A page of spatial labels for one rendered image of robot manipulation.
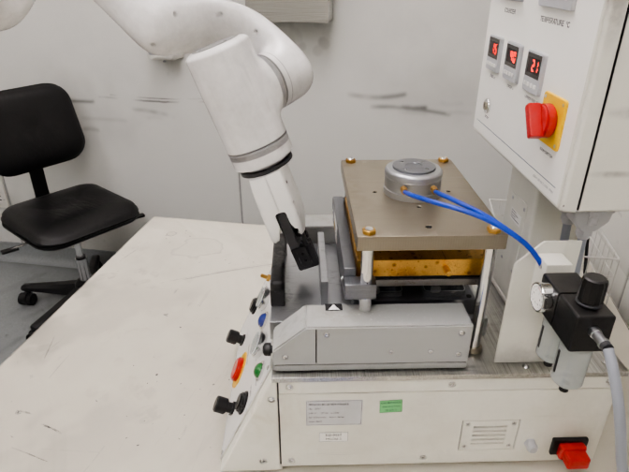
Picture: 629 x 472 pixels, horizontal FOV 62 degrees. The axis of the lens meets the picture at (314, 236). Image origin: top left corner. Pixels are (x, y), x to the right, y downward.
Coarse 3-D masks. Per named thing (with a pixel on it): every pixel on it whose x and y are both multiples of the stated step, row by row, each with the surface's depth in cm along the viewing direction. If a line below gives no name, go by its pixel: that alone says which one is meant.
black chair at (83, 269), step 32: (0, 96) 205; (32, 96) 213; (64, 96) 222; (0, 128) 205; (32, 128) 214; (64, 128) 223; (0, 160) 206; (32, 160) 215; (64, 160) 227; (64, 192) 231; (96, 192) 231; (32, 224) 203; (64, 224) 204; (96, 224) 209; (96, 256) 262; (32, 288) 238; (64, 288) 236
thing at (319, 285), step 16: (320, 240) 83; (288, 256) 86; (320, 256) 78; (336, 256) 86; (288, 272) 82; (304, 272) 82; (320, 272) 74; (336, 272) 82; (288, 288) 78; (304, 288) 78; (320, 288) 74; (336, 288) 78; (288, 304) 74; (304, 304) 74; (320, 304) 74; (272, 320) 71; (272, 336) 72
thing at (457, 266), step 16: (352, 240) 73; (384, 256) 68; (400, 256) 68; (416, 256) 68; (432, 256) 68; (448, 256) 68; (464, 256) 68; (480, 256) 68; (384, 272) 68; (400, 272) 68; (416, 272) 68; (432, 272) 68; (448, 272) 66; (464, 272) 68
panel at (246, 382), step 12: (264, 276) 94; (264, 312) 87; (252, 324) 94; (264, 324) 82; (252, 336) 89; (240, 348) 96; (252, 360) 82; (264, 360) 74; (252, 372) 78; (264, 372) 71; (240, 384) 84; (252, 384) 75; (252, 396) 72; (228, 420) 81; (240, 420) 74; (228, 432) 78; (228, 444) 75
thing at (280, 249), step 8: (280, 240) 83; (280, 248) 80; (272, 256) 79; (280, 256) 78; (272, 264) 76; (280, 264) 76; (272, 272) 74; (280, 272) 74; (272, 280) 72; (280, 280) 72; (272, 288) 72; (280, 288) 72; (272, 296) 73; (280, 296) 73; (272, 304) 73; (280, 304) 73
